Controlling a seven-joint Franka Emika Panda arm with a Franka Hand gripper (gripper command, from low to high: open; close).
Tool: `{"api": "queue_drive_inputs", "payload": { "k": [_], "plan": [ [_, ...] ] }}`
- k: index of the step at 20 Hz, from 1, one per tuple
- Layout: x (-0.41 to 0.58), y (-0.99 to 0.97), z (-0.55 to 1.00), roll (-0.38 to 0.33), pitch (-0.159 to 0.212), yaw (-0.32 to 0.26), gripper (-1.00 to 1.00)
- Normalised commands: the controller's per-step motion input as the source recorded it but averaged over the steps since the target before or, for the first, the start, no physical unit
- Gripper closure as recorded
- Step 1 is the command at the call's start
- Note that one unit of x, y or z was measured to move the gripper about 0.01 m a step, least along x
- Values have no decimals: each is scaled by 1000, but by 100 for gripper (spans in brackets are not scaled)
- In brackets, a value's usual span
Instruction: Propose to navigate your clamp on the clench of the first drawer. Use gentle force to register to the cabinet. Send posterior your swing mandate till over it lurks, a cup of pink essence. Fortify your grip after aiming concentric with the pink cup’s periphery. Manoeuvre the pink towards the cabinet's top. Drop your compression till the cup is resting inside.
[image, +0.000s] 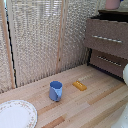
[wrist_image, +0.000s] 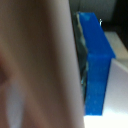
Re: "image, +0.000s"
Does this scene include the white rounded robot base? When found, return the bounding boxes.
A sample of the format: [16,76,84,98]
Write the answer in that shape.
[109,103,128,128]

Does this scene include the white plate with floral rim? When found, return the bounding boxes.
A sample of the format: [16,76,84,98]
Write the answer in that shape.
[0,99,38,128]

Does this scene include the silver drawer handle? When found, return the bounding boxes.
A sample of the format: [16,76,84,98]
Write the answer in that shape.
[96,55,123,68]
[92,34,123,44]

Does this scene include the blue plastic cup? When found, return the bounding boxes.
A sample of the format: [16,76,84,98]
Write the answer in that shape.
[48,80,64,102]

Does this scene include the woven bamboo screen panel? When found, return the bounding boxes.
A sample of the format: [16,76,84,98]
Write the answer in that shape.
[7,0,63,88]
[62,0,108,73]
[0,0,11,94]

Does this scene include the yellow rectangular block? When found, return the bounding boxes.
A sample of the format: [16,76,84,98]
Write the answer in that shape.
[72,80,88,92]

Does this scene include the dark wooden cabinet frame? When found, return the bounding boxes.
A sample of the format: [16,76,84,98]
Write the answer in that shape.
[85,8,128,83]

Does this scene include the brown drawer front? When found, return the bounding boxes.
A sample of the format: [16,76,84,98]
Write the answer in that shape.
[83,17,128,61]
[89,49,128,81]

